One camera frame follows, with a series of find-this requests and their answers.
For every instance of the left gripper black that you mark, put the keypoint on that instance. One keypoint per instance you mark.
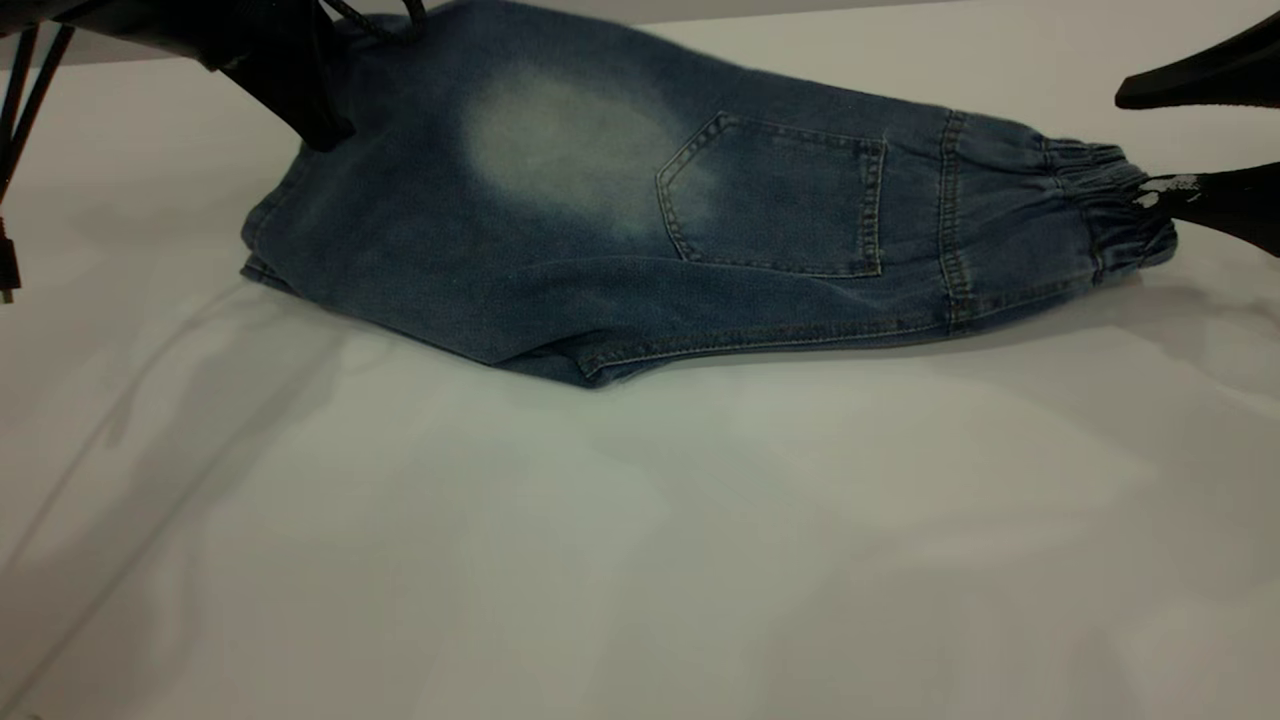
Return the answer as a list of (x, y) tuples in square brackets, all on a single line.
[(200, 25)]

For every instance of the right gripper white-marked black finger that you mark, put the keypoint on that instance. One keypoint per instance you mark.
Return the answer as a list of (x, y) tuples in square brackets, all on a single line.
[(1240, 200)]

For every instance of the right gripper plain black finger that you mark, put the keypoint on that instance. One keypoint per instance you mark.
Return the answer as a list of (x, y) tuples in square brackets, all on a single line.
[(1220, 75)]

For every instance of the blue denim shorts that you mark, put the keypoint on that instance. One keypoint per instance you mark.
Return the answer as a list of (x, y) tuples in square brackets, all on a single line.
[(600, 250)]

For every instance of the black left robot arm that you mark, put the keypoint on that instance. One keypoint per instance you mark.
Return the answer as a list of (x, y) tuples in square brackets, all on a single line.
[(40, 10)]

